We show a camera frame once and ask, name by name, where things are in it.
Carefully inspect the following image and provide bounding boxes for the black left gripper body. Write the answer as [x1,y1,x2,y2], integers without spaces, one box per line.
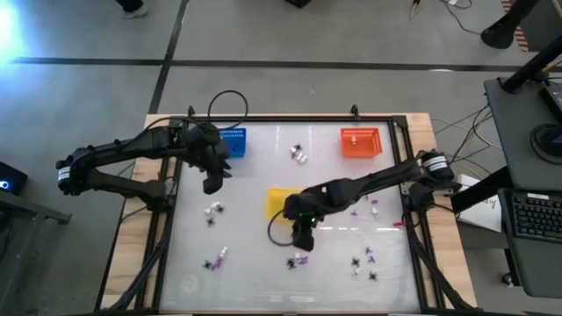
[183,122,233,176]

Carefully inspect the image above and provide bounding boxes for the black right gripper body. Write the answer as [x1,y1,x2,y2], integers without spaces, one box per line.
[283,186,339,225]

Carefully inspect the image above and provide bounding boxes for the yellow plastic basket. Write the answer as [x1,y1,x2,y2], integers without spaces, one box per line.
[264,187,304,223]

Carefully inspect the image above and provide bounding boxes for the blue plastic basket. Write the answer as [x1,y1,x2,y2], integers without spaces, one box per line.
[218,127,248,159]

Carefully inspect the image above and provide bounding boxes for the orange plastic basket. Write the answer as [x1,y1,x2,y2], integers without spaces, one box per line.
[340,127,384,159]

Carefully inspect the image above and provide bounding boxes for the person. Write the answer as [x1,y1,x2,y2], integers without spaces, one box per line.
[114,0,149,20]

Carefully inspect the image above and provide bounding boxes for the white paper sheet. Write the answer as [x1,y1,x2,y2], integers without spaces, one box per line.
[456,173,504,233]

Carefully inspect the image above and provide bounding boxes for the black desk leg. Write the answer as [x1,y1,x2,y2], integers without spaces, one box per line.
[450,166,515,214]

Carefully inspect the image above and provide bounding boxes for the grey metal stand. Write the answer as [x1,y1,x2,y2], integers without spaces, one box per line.
[0,190,73,316]

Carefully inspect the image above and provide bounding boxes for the black box with blue light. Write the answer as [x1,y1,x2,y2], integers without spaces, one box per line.
[0,161,29,197]

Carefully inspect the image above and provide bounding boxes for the grey desk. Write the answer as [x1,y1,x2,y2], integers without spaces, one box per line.
[484,76,562,192]

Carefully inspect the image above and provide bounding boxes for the grey laptop table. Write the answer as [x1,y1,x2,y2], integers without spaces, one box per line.
[495,188,562,299]

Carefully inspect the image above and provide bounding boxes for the round black base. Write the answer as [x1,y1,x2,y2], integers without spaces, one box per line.
[530,122,562,166]

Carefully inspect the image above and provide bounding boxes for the striped edge floor mat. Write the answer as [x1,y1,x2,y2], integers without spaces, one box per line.
[501,0,562,53]

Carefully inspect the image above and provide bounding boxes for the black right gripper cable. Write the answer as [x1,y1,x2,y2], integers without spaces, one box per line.
[267,208,296,248]

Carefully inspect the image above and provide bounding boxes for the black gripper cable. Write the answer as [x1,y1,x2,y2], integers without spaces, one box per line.
[206,90,249,132]
[267,208,296,248]

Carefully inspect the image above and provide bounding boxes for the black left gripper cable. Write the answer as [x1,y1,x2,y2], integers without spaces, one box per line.
[206,90,249,132]

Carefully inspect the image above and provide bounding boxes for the black floor cable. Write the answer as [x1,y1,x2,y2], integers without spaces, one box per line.
[432,103,504,166]

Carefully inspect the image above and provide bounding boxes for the cable with white plug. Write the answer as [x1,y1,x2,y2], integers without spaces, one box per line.
[438,0,484,36]

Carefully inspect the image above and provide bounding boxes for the black desk post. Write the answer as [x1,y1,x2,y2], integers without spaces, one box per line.
[500,34,562,94]

